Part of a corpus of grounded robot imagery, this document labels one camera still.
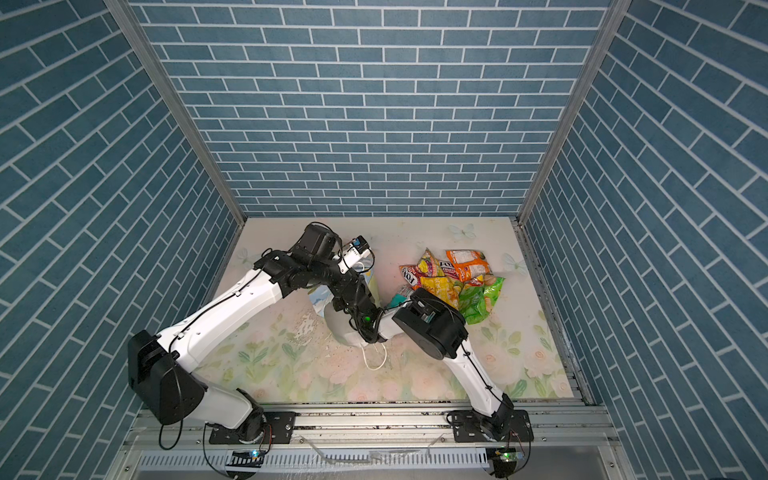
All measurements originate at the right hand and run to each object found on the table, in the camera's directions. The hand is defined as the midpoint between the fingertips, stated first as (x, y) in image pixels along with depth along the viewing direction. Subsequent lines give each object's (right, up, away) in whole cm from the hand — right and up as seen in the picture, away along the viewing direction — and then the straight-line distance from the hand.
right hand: (335, 278), depth 96 cm
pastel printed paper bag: (0, -4, -17) cm, 18 cm away
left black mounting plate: (-9, -35, -22) cm, 42 cm away
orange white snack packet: (+45, +4, +6) cm, 46 cm away
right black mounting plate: (+38, -35, -22) cm, 56 cm away
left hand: (+10, +3, -18) cm, 20 cm away
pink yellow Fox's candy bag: (+30, +4, +3) cm, 31 cm away
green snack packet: (+43, -5, -11) cm, 45 cm away
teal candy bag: (+20, -7, 0) cm, 21 cm away
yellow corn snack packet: (+35, -2, -5) cm, 35 cm away
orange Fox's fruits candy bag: (+38, +3, +6) cm, 38 cm away
